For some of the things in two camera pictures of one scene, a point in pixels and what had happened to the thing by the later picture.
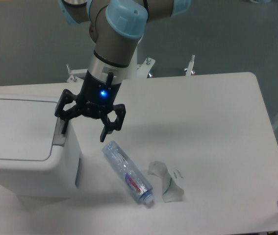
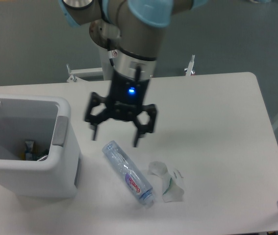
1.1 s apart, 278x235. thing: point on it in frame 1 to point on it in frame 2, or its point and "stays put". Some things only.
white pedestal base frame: (78, 76) stays put
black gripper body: (98, 96) to (125, 98)
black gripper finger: (66, 98) to (95, 119)
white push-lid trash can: (23, 147) stays put
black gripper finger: (109, 126) to (142, 129)
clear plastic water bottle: (138, 181) stays put
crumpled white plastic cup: (172, 190) stays put
